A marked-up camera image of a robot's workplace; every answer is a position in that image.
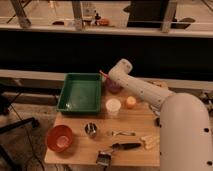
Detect orange bowl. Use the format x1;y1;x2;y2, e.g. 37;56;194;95
45;125;73;153

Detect black handled brush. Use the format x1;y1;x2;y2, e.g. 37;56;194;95
96;143;141;166

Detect green plastic tray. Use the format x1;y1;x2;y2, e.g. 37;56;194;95
57;73;102;115

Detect small metal cup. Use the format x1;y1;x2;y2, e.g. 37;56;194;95
85;123;97;138

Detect dark red grapes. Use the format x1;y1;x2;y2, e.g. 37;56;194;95
152;81;168;89

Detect purple bowl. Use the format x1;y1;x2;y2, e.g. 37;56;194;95
105;78;122;94

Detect white plastic cup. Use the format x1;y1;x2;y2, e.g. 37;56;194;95
105;98;121;117

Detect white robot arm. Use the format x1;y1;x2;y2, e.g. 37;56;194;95
108;59;213;171

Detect red chili pepper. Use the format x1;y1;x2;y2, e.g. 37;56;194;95
99;70;109;79

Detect orange round toy fruit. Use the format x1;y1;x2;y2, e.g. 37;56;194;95
125;96;137;109

